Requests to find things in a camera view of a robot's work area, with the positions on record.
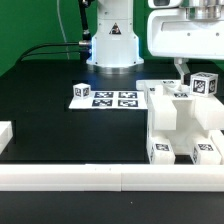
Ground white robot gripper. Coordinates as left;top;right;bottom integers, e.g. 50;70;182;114
147;0;224;83

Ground white long chair back part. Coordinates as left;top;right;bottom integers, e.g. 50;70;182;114
136;79;191;100

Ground thin white cable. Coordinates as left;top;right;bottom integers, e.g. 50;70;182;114
56;0;72;61

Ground white chair seat part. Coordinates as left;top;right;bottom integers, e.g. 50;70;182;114
146;94;224;159

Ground white tagged bar part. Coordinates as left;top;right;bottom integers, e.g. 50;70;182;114
149;94;177;131

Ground white front fence rail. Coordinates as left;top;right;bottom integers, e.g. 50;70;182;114
0;164;224;192

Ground paper sheet with tags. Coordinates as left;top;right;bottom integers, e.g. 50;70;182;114
69;91;147;110

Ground black cables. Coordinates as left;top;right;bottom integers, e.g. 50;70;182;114
16;40;93;64

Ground white left fence block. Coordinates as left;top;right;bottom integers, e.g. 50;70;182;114
0;121;13;154

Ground rear white tagged cube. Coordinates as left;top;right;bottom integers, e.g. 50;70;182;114
73;83;91;99

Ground small white tagged cube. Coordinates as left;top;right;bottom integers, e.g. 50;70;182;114
190;72;218;97

